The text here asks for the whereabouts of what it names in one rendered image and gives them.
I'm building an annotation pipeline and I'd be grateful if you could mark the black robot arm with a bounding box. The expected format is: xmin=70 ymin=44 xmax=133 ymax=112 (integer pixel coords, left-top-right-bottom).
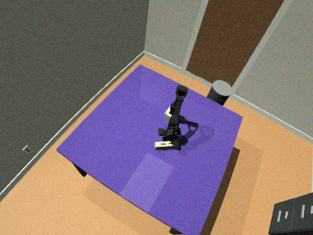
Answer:
xmin=167 ymin=85 xmax=188 ymax=140

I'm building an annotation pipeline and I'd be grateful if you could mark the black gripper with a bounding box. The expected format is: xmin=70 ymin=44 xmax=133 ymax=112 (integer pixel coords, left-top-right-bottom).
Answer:
xmin=158 ymin=128 xmax=181 ymax=136

